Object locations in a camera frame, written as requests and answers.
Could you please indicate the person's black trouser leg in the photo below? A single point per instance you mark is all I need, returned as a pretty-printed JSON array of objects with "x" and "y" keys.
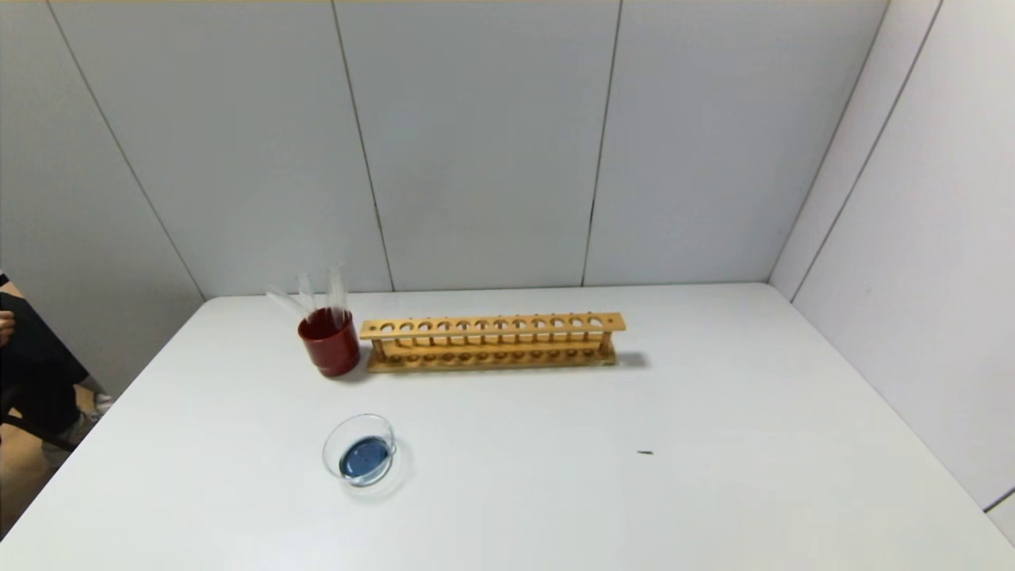
[{"x": 36, "y": 373}]

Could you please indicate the empty clear glass test tube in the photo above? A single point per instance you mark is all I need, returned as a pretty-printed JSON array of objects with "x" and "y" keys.
[{"x": 338, "y": 293}]

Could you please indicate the glass test tube red pigment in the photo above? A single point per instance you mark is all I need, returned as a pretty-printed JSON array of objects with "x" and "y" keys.
[{"x": 306, "y": 293}]

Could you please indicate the wooden test tube rack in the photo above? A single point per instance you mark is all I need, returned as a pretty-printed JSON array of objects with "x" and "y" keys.
[{"x": 492, "y": 353}]

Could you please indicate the grey sneaker with white sock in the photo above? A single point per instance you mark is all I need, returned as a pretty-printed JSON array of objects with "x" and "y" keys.
[{"x": 97, "y": 404}]

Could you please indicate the glass test tube blue pigment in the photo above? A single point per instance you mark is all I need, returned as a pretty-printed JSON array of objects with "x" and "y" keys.
[{"x": 284, "y": 301}]

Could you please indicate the glass beaker with liquid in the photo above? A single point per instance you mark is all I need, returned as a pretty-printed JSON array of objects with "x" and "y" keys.
[{"x": 365, "y": 460}]

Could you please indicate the dark red cup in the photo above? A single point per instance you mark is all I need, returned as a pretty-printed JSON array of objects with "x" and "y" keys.
[{"x": 331, "y": 349}]

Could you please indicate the bystander's bare hand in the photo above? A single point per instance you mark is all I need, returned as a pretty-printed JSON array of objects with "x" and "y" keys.
[{"x": 6, "y": 327}]

